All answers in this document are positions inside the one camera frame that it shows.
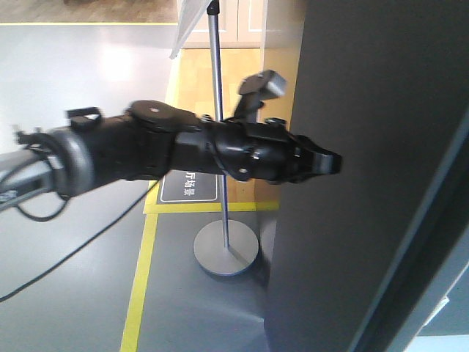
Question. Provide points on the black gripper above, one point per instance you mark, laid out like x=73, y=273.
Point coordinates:
x=245, y=149

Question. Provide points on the fridge door white inside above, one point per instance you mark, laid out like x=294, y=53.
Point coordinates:
x=385, y=85

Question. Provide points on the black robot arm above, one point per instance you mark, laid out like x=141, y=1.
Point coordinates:
x=149, y=140

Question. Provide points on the dark grey fridge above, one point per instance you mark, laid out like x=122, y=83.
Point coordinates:
x=439, y=264

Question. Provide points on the dark floor label plate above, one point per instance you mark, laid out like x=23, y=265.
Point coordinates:
x=182, y=186

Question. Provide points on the white double door cabinet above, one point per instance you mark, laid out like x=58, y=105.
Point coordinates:
x=241, y=25

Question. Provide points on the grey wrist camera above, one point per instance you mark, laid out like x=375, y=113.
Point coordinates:
x=269, y=84

